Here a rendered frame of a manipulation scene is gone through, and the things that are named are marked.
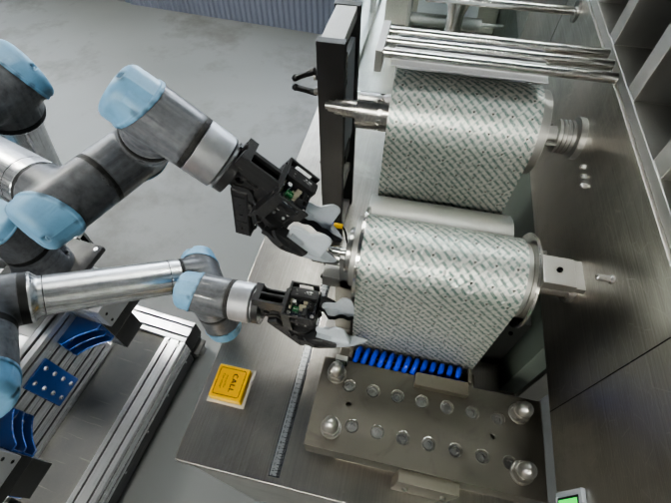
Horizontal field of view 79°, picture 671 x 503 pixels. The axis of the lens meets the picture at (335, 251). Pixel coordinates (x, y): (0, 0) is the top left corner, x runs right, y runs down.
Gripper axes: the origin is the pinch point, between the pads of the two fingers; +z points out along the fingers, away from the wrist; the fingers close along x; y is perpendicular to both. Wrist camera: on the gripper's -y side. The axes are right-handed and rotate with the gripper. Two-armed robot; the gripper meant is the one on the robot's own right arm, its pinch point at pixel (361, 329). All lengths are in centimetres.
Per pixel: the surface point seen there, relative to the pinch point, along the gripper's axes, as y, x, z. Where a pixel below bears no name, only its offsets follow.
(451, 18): 22, 76, 7
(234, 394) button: -16.5, -12.2, -23.8
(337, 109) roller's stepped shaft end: 25.1, 29.7, -11.1
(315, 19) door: -96, 321, -93
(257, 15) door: -101, 326, -148
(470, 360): -2.8, -0.3, 20.5
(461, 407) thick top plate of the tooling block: -5.8, -8.1, 20.0
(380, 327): 3.3, -0.3, 3.3
